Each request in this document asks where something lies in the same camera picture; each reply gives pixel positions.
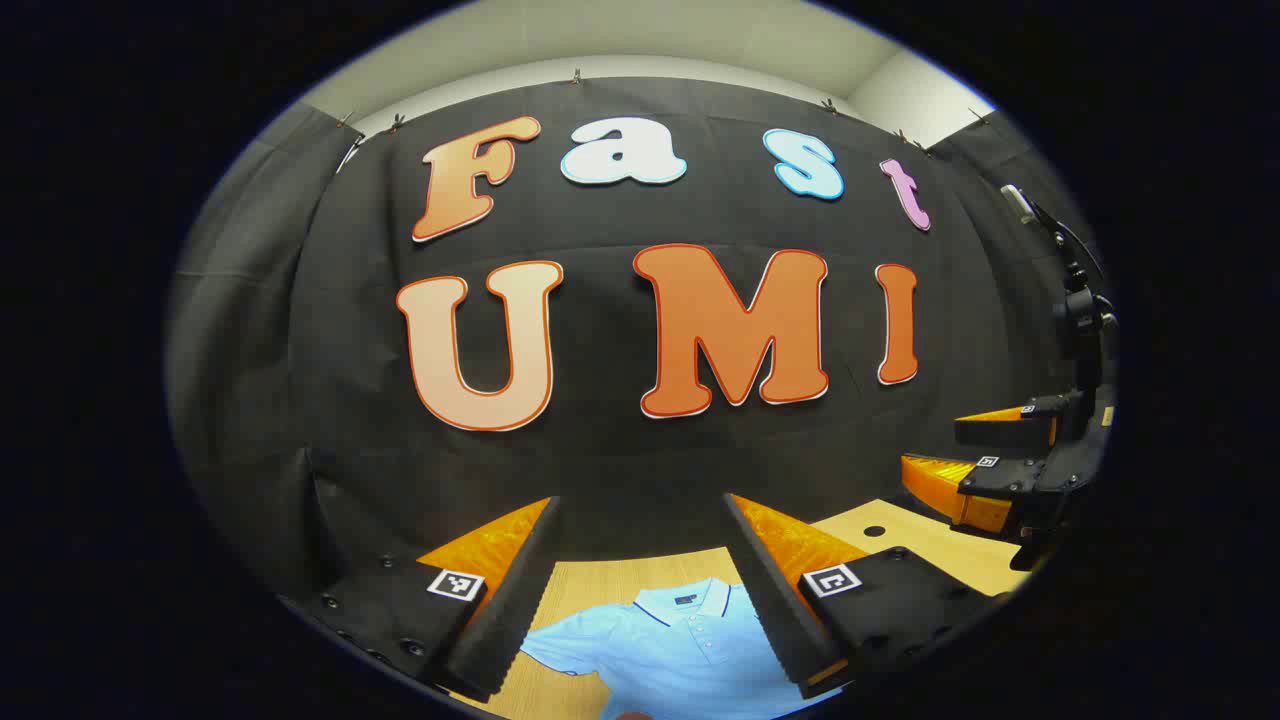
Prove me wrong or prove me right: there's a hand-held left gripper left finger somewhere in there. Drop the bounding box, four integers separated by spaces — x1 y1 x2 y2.
285 495 563 704

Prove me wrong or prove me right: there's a light blue polo T-shirt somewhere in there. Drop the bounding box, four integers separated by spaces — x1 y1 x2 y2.
520 577 851 720

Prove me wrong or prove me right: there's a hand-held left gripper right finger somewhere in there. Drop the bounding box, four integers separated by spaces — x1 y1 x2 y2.
722 492 1006 701

